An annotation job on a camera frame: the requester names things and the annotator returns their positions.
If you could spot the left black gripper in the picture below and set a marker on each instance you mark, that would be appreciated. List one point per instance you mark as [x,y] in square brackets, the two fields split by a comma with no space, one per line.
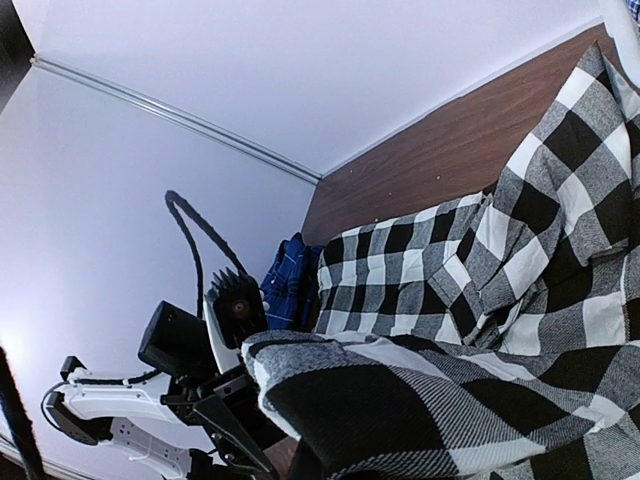
[208,386]

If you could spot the left aluminium frame post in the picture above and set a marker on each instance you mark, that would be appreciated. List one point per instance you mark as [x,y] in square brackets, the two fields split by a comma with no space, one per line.
[180,118]

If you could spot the blue plaid shirt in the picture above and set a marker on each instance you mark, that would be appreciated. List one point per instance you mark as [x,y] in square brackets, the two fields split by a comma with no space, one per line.
[290,285]

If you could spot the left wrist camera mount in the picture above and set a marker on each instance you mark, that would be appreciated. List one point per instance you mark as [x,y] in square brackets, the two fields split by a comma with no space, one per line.
[233,311]

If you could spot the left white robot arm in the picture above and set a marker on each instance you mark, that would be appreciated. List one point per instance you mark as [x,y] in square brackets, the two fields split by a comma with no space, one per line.
[99,411]

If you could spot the white plastic laundry basket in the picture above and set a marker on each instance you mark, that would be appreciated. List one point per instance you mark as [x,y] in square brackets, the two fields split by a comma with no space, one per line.
[621,19]

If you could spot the black white checked shirt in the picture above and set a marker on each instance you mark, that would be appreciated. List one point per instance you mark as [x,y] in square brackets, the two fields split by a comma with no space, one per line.
[494,336]

